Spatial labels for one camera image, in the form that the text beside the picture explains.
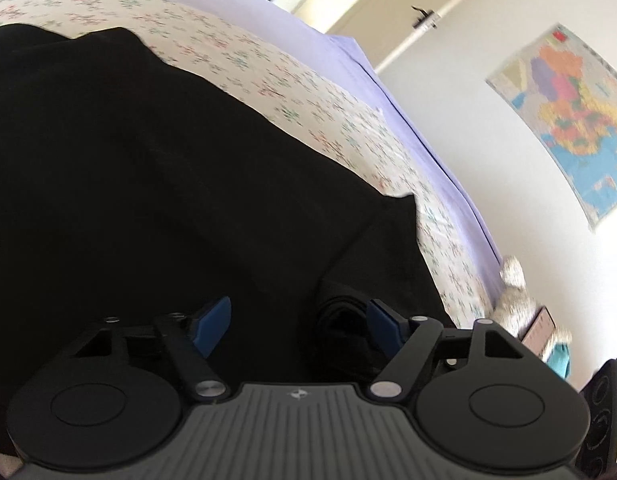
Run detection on floral printed blanket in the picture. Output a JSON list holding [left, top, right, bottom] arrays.
[[0, 0, 494, 328]]

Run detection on white plush toy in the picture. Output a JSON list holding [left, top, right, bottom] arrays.
[[489, 255, 574, 346]]

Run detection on cardboard box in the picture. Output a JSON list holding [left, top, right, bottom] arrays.
[[523, 306, 557, 358]]

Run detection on black case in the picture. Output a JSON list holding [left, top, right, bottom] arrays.
[[576, 352, 617, 480]]

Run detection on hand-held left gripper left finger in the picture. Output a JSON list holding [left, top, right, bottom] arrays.
[[62, 296, 232, 403]]

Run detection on map wall poster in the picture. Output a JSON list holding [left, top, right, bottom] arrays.
[[486, 22, 617, 233]]

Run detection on black pants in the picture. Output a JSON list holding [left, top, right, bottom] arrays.
[[0, 25, 452, 461]]

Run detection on teal cloth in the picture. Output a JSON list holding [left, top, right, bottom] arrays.
[[547, 342, 573, 380]]

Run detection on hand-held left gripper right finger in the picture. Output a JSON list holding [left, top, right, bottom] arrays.
[[367, 298, 528, 403]]

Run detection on white door with black handle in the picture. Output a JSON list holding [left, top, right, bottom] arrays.
[[329, 0, 519, 73]]

